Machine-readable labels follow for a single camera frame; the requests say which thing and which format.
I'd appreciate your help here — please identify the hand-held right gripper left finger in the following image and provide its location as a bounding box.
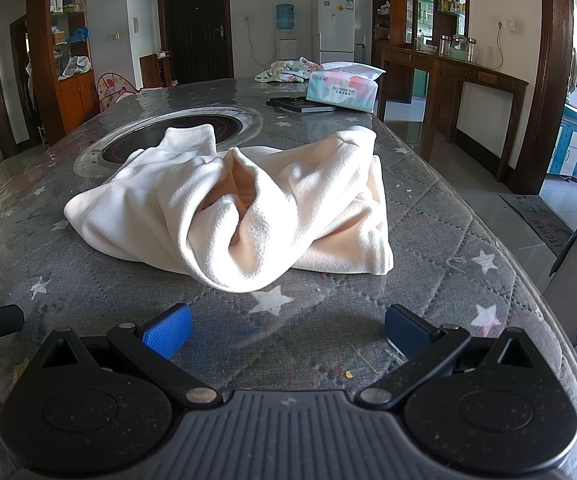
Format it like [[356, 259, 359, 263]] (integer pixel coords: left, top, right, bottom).
[[36, 303, 222, 407]]

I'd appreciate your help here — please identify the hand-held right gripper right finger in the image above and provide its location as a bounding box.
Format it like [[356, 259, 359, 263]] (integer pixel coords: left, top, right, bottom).
[[359, 303, 544, 408]]

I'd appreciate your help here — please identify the cream fleece garment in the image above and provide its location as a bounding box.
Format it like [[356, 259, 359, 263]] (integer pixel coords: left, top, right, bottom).
[[63, 126, 395, 293]]

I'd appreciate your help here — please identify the grey quilted star table cover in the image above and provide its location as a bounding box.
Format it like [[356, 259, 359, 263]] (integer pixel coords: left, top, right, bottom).
[[0, 77, 577, 480]]

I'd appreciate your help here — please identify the grey door mat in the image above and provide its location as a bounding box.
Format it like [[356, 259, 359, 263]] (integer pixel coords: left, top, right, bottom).
[[499, 192, 574, 256]]

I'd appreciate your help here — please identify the round built-in hotplate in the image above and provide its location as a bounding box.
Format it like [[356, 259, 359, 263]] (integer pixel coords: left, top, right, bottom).
[[74, 107, 264, 179]]

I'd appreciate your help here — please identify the wooden cabinet with orange doors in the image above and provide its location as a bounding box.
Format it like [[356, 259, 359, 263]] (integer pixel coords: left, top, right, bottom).
[[26, 0, 100, 146]]

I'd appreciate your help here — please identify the blue kitchen cabinet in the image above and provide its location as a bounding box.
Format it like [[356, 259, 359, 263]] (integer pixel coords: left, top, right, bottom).
[[548, 104, 577, 176]]

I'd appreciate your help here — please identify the soft tissue pack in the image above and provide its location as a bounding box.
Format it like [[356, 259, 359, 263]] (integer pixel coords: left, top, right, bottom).
[[305, 61, 386, 113]]

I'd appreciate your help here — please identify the polka dot play tent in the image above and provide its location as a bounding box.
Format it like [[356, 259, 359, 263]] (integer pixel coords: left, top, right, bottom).
[[96, 71, 142, 113]]

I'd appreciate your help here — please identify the small wooden cabinet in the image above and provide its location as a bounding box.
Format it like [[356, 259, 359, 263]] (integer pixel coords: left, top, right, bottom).
[[139, 52, 173, 92]]

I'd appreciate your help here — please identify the dark wooden console table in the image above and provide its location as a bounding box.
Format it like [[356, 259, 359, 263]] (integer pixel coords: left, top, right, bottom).
[[377, 42, 530, 183]]

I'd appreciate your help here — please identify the floral printed cloth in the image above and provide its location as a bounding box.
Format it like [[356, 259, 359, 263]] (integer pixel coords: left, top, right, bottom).
[[255, 56, 324, 84]]

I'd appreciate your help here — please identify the dark wooden door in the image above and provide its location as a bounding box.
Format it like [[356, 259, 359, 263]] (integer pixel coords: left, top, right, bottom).
[[157, 0, 235, 86]]

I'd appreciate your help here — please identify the white water dispenser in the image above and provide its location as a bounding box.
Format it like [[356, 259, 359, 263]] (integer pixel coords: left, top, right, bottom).
[[274, 29, 297, 63]]

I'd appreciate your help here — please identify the white refrigerator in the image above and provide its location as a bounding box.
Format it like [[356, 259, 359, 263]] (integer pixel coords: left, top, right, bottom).
[[311, 0, 356, 66]]

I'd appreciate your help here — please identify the dark wooden display cabinet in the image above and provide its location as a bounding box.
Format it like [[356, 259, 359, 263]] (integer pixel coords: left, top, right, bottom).
[[372, 0, 469, 56]]

